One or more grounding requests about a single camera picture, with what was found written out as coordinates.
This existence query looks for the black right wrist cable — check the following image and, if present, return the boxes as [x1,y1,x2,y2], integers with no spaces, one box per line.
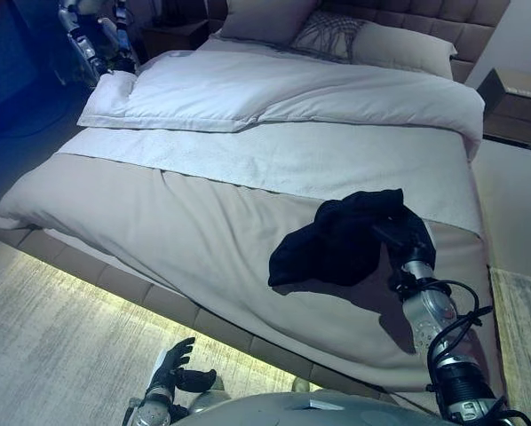
[424,279,531,426]

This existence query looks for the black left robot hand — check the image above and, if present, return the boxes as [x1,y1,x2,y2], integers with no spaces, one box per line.
[152,336,218,394]

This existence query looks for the large beige pillow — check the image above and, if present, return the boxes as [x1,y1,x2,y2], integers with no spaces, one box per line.
[220,0,321,46]

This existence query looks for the black garment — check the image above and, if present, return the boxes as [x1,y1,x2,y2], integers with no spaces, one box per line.
[267,188,440,289]

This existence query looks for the silver humanoid robot standing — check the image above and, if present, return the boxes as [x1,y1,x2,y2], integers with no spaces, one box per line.
[56,0,139,86]

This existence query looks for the grey patterned pillow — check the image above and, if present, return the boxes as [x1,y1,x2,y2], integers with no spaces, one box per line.
[289,9,369,62]

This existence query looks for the silver left robot leg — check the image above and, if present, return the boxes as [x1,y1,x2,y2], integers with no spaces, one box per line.
[188,389,232,414]

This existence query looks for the white duvet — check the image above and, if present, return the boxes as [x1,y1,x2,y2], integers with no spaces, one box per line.
[76,37,487,162]

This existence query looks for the brown wooden nightstand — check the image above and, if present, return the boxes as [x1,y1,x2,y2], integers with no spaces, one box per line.
[476,66,531,153]

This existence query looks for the dark wooden nightstand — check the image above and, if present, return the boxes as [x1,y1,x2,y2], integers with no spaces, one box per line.
[139,20,210,64]

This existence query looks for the white textured coverlet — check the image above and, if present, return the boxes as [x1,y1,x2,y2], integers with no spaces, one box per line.
[52,119,485,241]

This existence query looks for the beige tufted bed frame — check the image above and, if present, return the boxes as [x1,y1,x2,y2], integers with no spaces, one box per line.
[0,221,506,400]

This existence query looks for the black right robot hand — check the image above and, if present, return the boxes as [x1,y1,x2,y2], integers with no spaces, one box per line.
[371,208,439,270]

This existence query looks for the grey textured rug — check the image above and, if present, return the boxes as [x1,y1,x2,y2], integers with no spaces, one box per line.
[0,256,531,426]

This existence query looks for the silver robot torso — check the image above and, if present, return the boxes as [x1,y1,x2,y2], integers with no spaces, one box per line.
[176,390,442,426]

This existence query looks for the plain beige pillow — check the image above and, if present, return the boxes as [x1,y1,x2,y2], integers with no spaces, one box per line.
[352,21,458,75]

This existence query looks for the beige bed runner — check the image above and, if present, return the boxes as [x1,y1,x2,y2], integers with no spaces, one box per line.
[0,150,507,397]

